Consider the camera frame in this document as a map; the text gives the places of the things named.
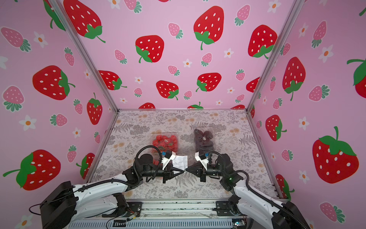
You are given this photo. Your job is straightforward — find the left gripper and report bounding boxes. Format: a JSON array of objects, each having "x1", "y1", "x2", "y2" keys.
[{"x1": 140, "y1": 164, "x2": 183, "y2": 185}]

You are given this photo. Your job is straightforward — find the white sticker sheet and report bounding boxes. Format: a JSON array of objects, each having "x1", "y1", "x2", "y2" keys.
[{"x1": 173, "y1": 156, "x2": 188, "y2": 171}]

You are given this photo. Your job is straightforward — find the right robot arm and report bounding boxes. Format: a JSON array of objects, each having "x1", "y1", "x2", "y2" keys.
[{"x1": 185, "y1": 151, "x2": 309, "y2": 229}]

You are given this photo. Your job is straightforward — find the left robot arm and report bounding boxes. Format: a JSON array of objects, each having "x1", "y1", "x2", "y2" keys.
[{"x1": 39, "y1": 146, "x2": 184, "y2": 229}]

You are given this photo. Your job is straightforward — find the clear box of dark berries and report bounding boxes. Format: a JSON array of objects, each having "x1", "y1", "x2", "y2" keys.
[{"x1": 193, "y1": 129, "x2": 215, "y2": 153}]

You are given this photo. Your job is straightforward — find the clear box of red strawberries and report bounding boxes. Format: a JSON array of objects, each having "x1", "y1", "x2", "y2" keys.
[{"x1": 151, "y1": 133, "x2": 179, "y2": 153}]

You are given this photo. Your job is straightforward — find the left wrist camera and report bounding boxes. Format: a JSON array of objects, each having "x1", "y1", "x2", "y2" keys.
[{"x1": 161, "y1": 150, "x2": 176, "y2": 170}]

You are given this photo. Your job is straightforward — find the aluminium front rail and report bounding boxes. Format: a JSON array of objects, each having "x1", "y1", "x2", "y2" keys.
[{"x1": 68, "y1": 199, "x2": 264, "y2": 229}]

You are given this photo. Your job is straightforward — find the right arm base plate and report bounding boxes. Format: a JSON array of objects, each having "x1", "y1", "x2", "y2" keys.
[{"x1": 212, "y1": 195, "x2": 244, "y2": 216}]

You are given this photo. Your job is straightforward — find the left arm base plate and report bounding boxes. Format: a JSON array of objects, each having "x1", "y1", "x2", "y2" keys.
[{"x1": 102, "y1": 193, "x2": 143, "y2": 218}]

